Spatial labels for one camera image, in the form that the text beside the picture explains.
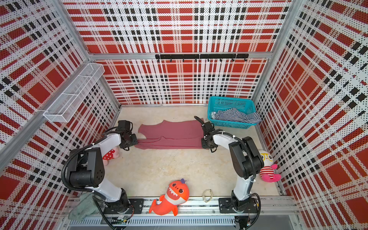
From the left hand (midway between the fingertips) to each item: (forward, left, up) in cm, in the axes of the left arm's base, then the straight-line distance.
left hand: (134, 141), depth 95 cm
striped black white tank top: (+25, -73, -2) cm, 77 cm away
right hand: (-1, -50, -3) cm, 51 cm away
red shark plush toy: (-33, -32, +5) cm, 46 cm away
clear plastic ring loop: (-33, -45, -2) cm, 56 cm away
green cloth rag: (-37, +17, -2) cm, 40 cm away
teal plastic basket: (+31, -83, +1) cm, 88 cm away
